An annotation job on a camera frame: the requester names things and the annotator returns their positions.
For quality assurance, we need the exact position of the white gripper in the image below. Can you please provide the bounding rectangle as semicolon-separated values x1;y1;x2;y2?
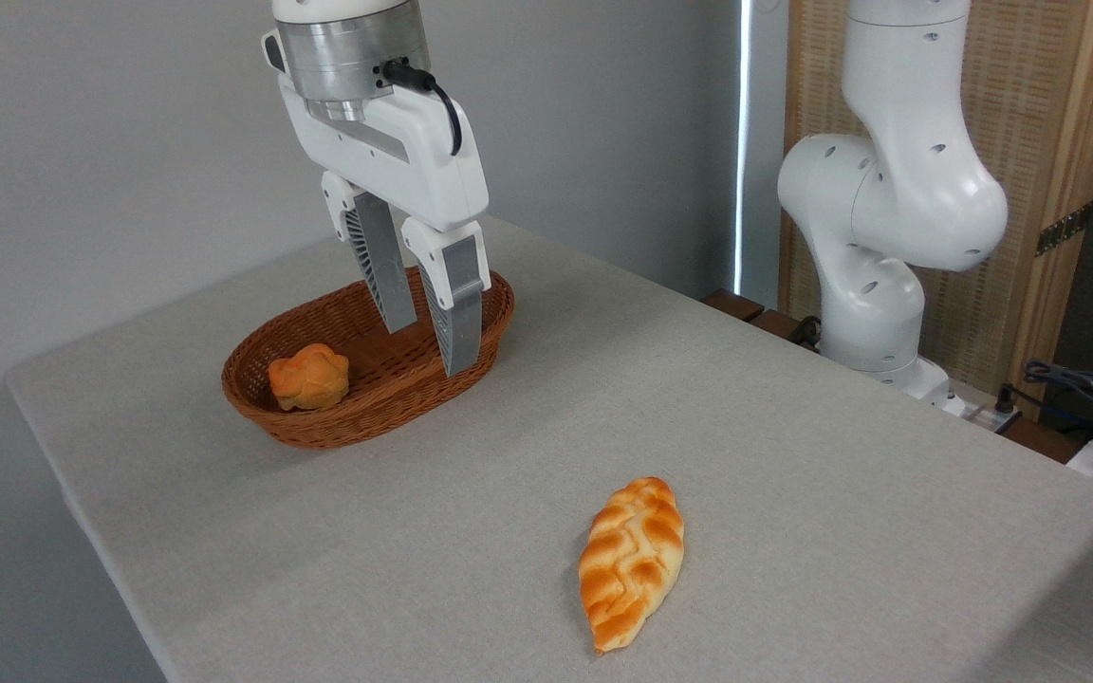
261;28;493;378

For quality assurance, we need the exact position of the long braided bread loaf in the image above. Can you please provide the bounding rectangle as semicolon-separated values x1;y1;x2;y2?
577;476;686;656

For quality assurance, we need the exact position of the small round orange bread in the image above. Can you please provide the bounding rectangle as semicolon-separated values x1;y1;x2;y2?
268;342;351;413

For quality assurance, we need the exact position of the brown oval wicker basket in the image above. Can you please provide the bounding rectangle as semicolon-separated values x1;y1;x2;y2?
221;265;516;451

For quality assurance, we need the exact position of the grey tablecloth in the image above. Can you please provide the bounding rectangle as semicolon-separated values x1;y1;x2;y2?
4;199;1093;683

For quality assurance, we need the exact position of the bright vertical light strip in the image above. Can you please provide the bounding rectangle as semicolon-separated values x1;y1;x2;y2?
733;0;755;296

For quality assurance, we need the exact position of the white power strip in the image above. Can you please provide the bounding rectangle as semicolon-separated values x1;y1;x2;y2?
943;383;1024;435

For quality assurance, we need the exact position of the metal screen hinge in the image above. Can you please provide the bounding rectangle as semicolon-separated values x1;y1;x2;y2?
1034;201;1093;258

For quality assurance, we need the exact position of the wooden rattan screen panel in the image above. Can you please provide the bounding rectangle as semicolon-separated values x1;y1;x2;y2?
779;0;1093;420

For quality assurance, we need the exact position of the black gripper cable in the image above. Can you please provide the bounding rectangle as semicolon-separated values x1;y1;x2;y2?
377;59;465;157

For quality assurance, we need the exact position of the black cable bundle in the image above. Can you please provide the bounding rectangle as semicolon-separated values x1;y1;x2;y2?
994;359;1093;449

